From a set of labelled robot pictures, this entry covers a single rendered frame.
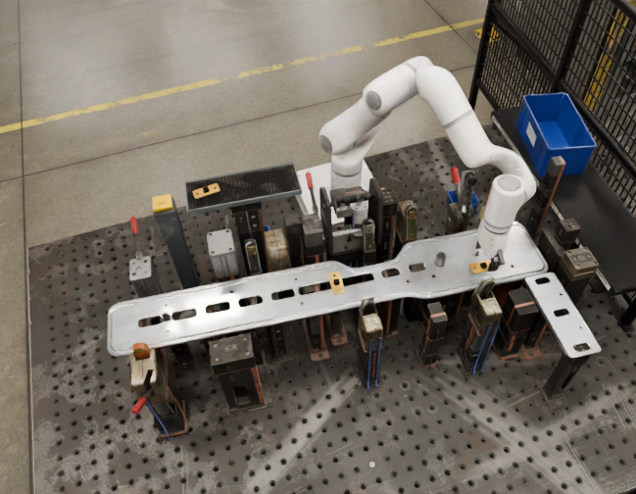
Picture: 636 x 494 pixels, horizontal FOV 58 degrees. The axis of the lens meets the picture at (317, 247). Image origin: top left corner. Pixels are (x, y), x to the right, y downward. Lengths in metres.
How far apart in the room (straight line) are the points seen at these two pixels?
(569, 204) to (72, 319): 1.81
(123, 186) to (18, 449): 1.64
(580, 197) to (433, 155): 0.79
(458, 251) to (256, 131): 2.31
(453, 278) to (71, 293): 1.42
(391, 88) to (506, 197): 0.44
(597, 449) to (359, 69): 3.24
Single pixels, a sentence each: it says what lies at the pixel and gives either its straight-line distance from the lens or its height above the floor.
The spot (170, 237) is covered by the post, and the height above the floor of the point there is 1.02.
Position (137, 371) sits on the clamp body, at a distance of 1.66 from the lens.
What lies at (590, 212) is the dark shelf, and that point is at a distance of 2.11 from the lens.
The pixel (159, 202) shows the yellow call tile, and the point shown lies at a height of 1.16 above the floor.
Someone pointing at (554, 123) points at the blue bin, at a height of 1.03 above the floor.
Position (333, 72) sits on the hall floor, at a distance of 4.45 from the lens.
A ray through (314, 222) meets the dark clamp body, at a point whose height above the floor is 1.08.
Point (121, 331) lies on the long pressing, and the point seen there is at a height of 1.00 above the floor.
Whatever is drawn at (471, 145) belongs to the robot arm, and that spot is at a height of 1.44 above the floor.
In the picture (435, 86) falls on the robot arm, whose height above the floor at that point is 1.56.
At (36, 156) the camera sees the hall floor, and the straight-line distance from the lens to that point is 4.24.
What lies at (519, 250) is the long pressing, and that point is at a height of 1.00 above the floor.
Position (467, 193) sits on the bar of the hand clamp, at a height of 1.13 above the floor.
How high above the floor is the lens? 2.45
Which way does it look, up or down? 50 degrees down
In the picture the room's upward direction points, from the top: 3 degrees counter-clockwise
